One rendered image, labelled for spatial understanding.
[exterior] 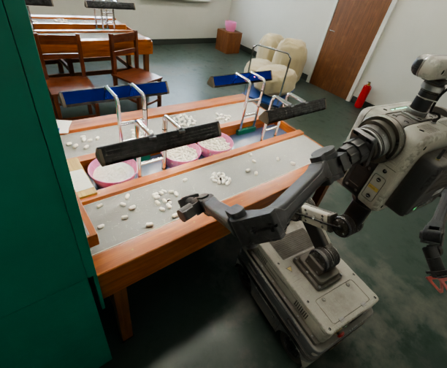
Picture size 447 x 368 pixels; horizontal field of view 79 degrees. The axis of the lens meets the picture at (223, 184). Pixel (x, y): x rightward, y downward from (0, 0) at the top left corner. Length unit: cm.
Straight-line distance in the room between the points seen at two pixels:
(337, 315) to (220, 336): 72
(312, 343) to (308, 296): 23
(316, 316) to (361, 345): 70
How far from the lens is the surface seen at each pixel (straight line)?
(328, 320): 161
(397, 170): 108
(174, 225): 133
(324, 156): 91
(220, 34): 728
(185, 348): 187
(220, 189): 158
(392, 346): 237
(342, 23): 610
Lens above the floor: 178
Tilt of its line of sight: 40 degrees down
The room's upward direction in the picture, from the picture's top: 12 degrees clockwise
